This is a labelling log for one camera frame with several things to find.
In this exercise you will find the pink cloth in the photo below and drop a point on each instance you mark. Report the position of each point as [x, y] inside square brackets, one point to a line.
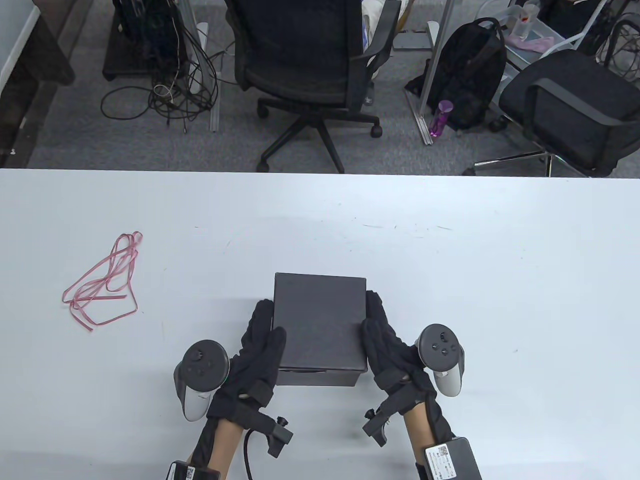
[535, 42]

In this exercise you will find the black mesh office chair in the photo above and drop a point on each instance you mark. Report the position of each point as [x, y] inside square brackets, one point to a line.
[300, 55]

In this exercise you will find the black backpack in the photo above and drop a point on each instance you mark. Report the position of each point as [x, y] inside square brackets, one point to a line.
[470, 70]

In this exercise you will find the purple water bottle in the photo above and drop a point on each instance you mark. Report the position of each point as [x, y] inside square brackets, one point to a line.
[441, 117]

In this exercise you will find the aluminium frame leg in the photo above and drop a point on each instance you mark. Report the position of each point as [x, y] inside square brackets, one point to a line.
[434, 60]

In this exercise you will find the black right forearm box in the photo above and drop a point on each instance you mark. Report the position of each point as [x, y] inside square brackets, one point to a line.
[452, 460]

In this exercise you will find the white bag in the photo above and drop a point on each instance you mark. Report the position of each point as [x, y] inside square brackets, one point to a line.
[370, 20]

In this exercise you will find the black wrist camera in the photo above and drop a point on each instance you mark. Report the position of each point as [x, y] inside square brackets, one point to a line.
[377, 427]
[277, 435]

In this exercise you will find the person's right hand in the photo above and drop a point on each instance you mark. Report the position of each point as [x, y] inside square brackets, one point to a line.
[395, 365]

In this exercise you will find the person's left hand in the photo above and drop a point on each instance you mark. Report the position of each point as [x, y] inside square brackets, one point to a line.
[250, 380]

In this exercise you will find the grey right hand controller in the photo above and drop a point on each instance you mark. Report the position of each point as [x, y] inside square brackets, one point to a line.
[442, 350]

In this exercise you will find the grey hand controller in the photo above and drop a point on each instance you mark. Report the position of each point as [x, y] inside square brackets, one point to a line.
[442, 350]
[200, 367]

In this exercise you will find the grey left hand controller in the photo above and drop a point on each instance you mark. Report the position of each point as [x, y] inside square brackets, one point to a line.
[200, 367]

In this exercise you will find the dark wooden side desk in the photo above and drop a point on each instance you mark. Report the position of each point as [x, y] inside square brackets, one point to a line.
[45, 60]

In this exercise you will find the black gift box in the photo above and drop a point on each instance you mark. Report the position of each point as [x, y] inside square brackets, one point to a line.
[320, 320]

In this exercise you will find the clear plastic bin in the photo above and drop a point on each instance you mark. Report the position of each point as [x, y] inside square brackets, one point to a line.
[525, 50]

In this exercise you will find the black chrome-base office chair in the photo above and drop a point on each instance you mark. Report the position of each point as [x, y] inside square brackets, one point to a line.
[575, 95]

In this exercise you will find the person's left forearm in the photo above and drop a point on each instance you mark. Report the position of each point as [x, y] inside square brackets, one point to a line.
[222, 450]

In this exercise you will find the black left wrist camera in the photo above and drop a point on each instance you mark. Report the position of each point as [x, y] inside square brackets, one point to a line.
[277, 435]

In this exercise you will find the black left forearm box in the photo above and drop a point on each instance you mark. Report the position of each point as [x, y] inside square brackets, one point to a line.
[192, 472]

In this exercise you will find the pink bow ribbon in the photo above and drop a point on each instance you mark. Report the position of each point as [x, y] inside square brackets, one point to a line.
[100, 298]

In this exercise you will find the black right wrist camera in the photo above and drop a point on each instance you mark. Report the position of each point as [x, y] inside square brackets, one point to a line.
[377, 427]

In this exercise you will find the black computer tower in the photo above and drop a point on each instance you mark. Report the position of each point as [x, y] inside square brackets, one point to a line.
[145, 45]

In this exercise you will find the person's right forearm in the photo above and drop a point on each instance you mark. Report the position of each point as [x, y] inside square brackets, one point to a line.
[417, 435]

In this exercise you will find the white power strip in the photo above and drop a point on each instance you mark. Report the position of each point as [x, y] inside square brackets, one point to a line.
[201, 35]

